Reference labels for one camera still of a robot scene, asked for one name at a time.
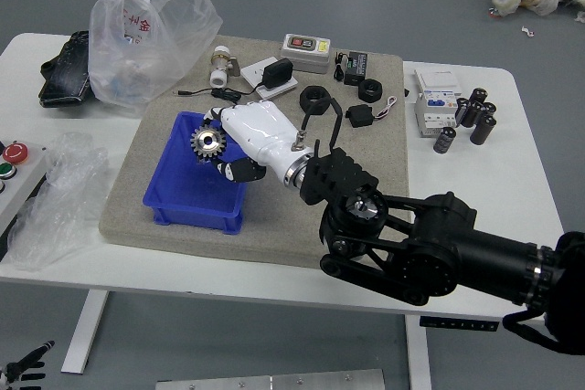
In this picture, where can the brass valve white fittings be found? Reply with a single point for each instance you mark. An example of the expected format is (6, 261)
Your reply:
(221, 66)

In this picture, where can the black capacitor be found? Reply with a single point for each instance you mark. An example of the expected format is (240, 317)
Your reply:
(490, 108)
(474, 113)
(479, 94)
(461, 111)
(483, 129)
(444, 140)

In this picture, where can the black plastic case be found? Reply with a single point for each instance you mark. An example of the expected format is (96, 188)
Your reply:
(64, 75)

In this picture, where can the blue plastic box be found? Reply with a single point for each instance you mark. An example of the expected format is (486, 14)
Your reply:
(183, 189)

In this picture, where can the white table leg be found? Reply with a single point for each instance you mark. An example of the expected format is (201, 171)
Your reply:
(418, 353)
(84, 330)

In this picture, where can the black module green label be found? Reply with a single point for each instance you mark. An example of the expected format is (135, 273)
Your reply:
(356, 66)

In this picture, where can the grey switch box yellow label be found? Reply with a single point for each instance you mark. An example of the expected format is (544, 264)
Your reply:
(305, 54)

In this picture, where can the white paper scrap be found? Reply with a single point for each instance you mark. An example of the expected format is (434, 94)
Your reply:
(528, 31)

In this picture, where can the white plastic bag red print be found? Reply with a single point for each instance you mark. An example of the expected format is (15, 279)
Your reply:
(132, 56)

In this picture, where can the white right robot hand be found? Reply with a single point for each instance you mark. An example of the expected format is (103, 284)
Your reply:
(262, 127)

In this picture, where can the small black nut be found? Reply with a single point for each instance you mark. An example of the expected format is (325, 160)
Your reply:
(370, 90)

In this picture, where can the black table control panel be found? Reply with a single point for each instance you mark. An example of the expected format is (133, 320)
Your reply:
(459, 324)

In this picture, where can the white socket plate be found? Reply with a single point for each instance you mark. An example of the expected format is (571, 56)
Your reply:
(251, 77)

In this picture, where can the large black nut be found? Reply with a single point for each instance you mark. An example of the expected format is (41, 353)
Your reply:
(314, 97)

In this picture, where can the clear plastic bag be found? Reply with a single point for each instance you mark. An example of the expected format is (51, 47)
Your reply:
(59, 198)

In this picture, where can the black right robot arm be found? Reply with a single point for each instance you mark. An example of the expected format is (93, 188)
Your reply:
(439, 248)

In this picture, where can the white circuit breaker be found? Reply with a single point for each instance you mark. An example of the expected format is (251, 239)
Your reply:
(432, 109)

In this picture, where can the large steel gear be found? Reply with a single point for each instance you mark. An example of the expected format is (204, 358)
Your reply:
(208, 140)

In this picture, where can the grey-brown mat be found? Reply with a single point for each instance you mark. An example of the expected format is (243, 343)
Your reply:
(274, 216)

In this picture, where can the grey push-button control box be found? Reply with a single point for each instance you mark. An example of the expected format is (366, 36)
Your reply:
(18, 175)

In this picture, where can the black-white left robot hand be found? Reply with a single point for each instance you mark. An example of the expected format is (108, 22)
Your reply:
(25, 367)

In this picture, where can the metal plate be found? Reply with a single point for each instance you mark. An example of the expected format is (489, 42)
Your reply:
(269, 381)

